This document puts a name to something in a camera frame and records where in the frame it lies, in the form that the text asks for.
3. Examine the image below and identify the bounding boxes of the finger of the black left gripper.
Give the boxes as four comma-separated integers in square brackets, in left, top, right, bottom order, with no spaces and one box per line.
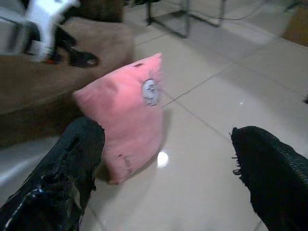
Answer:
[68,47,100,69]
[23,22,41,55]

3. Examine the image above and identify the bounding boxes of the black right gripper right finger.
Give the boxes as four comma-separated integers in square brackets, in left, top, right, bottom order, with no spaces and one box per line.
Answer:
[230,125,308,231]

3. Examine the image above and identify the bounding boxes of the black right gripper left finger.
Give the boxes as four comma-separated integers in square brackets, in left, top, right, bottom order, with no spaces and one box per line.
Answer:
[0,116,106,231]

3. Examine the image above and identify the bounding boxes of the pink pillow with round patch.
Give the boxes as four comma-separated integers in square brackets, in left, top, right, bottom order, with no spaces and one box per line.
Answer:
[72,52,164,185]

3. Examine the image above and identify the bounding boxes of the brown round velvet sofa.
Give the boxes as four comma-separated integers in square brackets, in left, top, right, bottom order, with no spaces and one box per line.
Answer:
[0,0,136,148]

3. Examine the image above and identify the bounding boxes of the brown cardboard box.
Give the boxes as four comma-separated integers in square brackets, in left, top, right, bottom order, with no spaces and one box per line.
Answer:
[282,4,308,48]

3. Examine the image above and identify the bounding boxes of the grey metal frame legs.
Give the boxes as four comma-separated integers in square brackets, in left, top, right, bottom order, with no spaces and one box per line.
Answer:
[144,0,227,39]

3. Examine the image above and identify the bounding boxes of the pale floor cable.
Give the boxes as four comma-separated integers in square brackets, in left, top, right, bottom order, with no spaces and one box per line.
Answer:
[222,3,274,22]

